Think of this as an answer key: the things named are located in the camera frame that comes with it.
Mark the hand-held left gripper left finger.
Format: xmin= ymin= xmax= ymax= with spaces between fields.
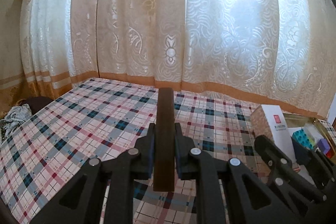
xmin=31 ymin=123 xmax=155 ymax=224

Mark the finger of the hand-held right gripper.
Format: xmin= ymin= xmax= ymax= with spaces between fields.
xmin=291 ymin=136 xmax=336 ymax=190
xmin=254 ymin=135 xmax=328 ymax=203

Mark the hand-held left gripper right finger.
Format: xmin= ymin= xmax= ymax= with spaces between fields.
xmin=174 ymin=123 xmax=297 ymax=224

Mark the purple block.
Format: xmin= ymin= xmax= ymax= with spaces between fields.
xmin=317 ymin=139 xmax=331 ymax=153

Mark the dark brown wooden bar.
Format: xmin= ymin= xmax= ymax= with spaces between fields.
xmin=153 ymin=88 xmax=176 ymax=192

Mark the white carton box red mark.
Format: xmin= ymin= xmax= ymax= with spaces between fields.
xmin=249 ymin=105 xmax=296 ymax=161

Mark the blue toy brick yellow print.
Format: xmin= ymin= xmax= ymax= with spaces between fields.
xmin=292 ymin=129 xmax=315 ymax=151

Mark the gold tin box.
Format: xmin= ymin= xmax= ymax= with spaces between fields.
xmin=282 ymin=112 xmax=336 ymax=172

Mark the plaid tablecloth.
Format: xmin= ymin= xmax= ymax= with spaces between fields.
xmin=0 ymin=77 xmax=336 ymax=224

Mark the dark brown chair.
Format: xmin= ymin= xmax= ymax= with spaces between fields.
xmin=20 ymin=97 xmax=54 ymax=114

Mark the cream lace curtain orange band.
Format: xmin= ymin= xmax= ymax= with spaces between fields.
xmin=97 ymin=0 xmax=336 ymax=119
xmin=0 ymin=0 xmax=105 ymax=106

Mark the crumpled grey patterned cloth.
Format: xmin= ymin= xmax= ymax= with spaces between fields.
xmin=0 ymin=105 xmax=32 ymax=138

